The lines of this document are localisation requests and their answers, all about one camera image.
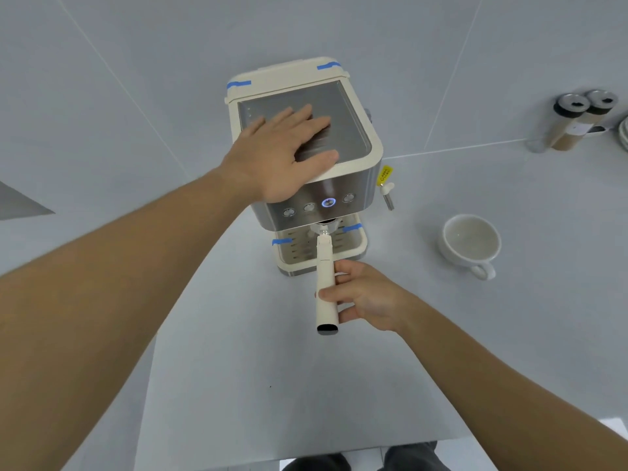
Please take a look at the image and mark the person's left leg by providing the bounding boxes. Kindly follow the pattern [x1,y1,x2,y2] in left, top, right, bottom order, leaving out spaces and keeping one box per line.
[282,452,352,471]

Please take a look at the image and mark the person's right forearm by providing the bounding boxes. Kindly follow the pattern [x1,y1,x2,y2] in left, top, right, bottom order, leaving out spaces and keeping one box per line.
[397,309,628,471]

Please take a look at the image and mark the person's right hand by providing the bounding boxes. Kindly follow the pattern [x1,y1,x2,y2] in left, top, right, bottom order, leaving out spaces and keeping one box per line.
[318,260,418,334]

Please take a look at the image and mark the person's left hand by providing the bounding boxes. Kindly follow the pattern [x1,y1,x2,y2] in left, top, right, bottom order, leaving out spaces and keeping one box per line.
[219,105,340,204]

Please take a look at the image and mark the cream and steel espresso machine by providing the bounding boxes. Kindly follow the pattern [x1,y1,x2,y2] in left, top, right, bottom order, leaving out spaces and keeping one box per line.
[224,57,396,278]

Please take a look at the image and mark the brown canister with black lid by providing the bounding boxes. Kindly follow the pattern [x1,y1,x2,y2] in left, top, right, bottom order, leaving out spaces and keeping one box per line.
[552,89,619,151]

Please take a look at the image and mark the white ceramic cup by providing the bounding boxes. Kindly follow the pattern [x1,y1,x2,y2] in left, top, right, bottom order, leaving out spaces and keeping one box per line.
[438,214,502,281]

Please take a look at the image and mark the person's left forearm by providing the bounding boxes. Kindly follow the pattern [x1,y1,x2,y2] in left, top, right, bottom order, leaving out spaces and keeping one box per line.
[0,164,256,471]

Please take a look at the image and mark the clear canister with black lid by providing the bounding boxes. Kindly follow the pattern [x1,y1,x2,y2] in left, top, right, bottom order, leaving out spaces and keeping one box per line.
[527,93,592,153]

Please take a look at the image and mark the person's right leg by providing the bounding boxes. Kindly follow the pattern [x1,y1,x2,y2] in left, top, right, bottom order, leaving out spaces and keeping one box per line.
[383,441,452,471]

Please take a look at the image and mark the portafilter with cream handle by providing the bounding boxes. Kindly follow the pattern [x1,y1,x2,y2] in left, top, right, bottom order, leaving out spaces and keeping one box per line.
[308,219,340,335]

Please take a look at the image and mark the person's leg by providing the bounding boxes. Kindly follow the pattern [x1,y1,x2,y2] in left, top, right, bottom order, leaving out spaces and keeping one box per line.
[282,452,352,471]
[383,441,452,471]

